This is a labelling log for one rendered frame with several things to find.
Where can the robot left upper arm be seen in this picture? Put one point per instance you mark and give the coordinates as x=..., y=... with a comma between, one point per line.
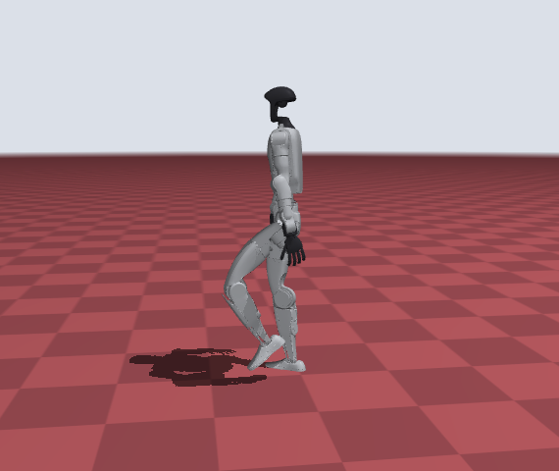
x=280, y=143

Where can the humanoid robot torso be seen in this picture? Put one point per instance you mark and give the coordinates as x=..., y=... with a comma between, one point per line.
x=295, y=169

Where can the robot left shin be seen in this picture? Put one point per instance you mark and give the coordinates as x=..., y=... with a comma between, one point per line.
x=245, y=309

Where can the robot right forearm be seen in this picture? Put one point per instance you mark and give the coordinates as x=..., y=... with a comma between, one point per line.
x=274, y=206

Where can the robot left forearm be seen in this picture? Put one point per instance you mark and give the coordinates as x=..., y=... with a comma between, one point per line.
x=283, y=198

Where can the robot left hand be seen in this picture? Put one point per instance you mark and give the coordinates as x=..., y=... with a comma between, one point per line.
x=292, y=244

